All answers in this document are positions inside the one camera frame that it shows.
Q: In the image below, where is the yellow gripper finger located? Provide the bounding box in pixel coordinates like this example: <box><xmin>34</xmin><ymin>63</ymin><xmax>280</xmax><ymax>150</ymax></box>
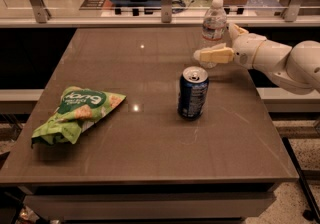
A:
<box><xmin>193</xmin><ymin>43</ymin><xmax>234</xmax><ymax>64</ymax></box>
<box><xmin>233</xmin><ymin>24</ymin><xmax>249</xmax><ymax>35</ymax></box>

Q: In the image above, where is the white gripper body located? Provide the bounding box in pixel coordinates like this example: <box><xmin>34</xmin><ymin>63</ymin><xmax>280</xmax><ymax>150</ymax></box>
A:
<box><xmin>228</xmin><ymin>23</ymin><xmax>267</xmax><ymax>69</ymax></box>

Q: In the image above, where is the clear plastic water bottle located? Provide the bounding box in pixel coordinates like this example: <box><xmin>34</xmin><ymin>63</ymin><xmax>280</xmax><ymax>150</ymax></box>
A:
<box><xmin>199</xmin><ymin>0</ymin><xmax>228</xmax><ymax>70</ymax></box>

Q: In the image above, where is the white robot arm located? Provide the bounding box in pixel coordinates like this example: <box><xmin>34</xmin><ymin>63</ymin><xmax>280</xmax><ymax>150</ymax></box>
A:
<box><xmin>193</xmin><ymin>23</ymin><xmax>320</xmax><ymax>95</ymax></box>

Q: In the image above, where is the blue soda can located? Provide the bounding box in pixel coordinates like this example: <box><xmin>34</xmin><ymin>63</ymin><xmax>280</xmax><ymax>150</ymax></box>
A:
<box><xmin>178</xmin><ymin>66</ymin><xmax>209</xmax><ymax>120</ymax></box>

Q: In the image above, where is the green snack bag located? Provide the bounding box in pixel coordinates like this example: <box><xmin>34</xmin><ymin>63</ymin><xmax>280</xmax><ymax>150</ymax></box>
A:
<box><xmin>31</xmin><ymin>86</ymin><xmax>126</xmax><ymax>146</ymax></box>

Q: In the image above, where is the grey table drawer front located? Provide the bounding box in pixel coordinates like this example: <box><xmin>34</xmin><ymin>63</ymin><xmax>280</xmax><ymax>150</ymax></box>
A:
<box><xmin>24</xmin><ymin>192</ymin><xmax>275</xmax><ymax>220</ymax></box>

